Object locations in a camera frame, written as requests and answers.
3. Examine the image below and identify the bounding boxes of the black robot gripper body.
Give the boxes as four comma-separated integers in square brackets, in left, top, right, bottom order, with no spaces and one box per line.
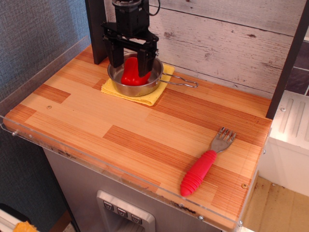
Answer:
[101,0,159,57]

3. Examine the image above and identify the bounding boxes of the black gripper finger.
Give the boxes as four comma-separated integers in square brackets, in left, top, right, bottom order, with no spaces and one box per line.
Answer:
[137,49,155,77]
[105,40,124,68]

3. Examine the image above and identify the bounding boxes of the red toy bell pepper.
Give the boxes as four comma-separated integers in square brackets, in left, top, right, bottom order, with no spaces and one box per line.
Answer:
[121,57,151,86]

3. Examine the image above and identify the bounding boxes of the yellow folded cloth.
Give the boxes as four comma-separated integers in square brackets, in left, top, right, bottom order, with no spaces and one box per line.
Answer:
[101,64,175,106]

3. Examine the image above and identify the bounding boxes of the clear acrylic table guard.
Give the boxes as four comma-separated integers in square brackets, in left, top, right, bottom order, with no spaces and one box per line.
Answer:
[4,47,271,232]

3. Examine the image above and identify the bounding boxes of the grey toy fridge dispenser panel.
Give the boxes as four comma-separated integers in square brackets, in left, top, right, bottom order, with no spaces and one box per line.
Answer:
[97,190,156,232]

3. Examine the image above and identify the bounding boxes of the white toy cabinet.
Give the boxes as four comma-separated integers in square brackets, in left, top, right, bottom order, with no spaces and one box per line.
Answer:
[258,91,309,196]

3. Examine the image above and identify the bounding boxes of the yellow object at corner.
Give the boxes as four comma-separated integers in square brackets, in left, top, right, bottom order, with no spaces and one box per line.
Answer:
[13,221,37,232]

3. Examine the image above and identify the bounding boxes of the stainless steel pot with handle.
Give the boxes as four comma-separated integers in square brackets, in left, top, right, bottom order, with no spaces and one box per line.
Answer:
[107,52,198,97]

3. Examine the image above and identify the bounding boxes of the dark wooden left post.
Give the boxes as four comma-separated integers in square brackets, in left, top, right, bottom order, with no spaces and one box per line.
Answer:
[85,0,108,64]

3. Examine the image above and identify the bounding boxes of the dark wooden post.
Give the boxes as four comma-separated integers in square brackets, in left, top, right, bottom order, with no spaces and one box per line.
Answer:
[85,0,108,64]
[266,0,309,119]

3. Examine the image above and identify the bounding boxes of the fork with red handle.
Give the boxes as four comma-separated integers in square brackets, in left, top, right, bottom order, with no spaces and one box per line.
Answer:
[180,127,237,197]

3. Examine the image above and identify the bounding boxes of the dark wooden right post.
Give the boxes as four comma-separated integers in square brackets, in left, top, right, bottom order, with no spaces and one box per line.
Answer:
[266,0,309,119]

